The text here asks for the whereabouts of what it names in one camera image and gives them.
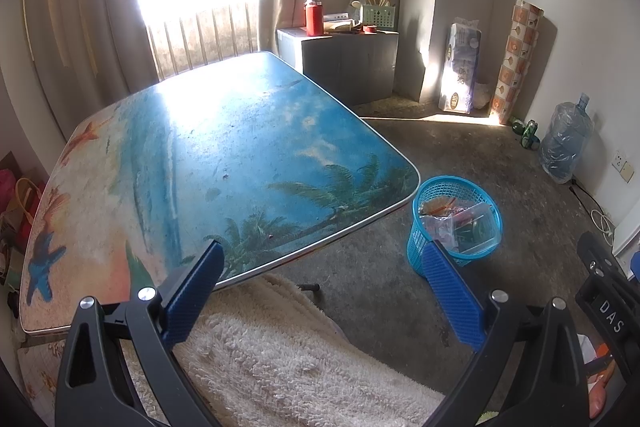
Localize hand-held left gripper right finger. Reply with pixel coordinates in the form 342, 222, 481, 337
420, 238, 601, 427

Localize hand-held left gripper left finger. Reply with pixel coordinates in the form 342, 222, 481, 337
55, 239, 226, 427

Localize blue mesh basket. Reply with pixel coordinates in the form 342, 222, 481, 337
407, 176, 503, 278

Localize person's right hand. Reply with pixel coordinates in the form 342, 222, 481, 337
587, 364, 618, 420

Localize white fluffy robe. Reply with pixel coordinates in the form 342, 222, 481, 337
125, 274, 446, 427

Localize large clear water jug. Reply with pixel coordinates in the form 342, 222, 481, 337
539, 93, 595, 184

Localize green bottles on floor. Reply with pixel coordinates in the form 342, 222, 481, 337
510, 117, 541, 150

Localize white plastic bag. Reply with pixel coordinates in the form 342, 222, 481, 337
470, 79, 493, 110

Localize pink bag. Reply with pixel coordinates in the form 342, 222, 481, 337
0, 169, 18, 212

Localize toilet paper pack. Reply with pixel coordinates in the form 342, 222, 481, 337
438, 23, 483, 114

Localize patterned wallpaper roll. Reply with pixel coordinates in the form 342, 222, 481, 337
490, 0, 545, 125

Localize grey cabinet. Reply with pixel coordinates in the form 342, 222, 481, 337
276, 27, 401, 108

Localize balcony railing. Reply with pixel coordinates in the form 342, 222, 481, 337
145, 2, 261, 78

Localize green utensil basket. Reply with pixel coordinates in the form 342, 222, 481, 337
360, 4, 397, 32

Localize red thermos bottle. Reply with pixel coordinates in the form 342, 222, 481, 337
305, 0, 325, 38

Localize white cable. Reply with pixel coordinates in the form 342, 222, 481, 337
570, 184, 618, 238

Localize wall socket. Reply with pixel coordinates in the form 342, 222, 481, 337
612, 150, 635, 182

